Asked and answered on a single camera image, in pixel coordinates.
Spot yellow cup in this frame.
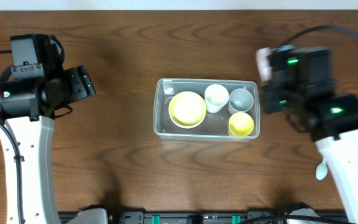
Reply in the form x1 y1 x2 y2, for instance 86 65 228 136
228 112 255 136

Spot pale green plastic spoon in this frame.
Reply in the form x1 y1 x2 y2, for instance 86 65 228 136
315 159 328 180

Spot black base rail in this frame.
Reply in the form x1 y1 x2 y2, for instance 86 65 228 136
57 203 349 224

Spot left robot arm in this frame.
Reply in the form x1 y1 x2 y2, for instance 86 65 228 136
0 34 96 223

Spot yellow bowl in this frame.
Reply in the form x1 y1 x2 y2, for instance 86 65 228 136
168 91 206 129

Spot clear plastic container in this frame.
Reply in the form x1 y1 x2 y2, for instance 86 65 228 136
154 78 260 142

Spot white cup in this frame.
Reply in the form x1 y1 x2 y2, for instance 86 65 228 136
204 84 229 113

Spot grey cup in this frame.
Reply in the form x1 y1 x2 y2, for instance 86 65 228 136
228 88 254 114

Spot pale pink plastic fork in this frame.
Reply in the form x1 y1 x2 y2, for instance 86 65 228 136
255 47 272 83

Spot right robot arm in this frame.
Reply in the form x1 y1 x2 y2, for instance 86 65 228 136
255 45 358 223

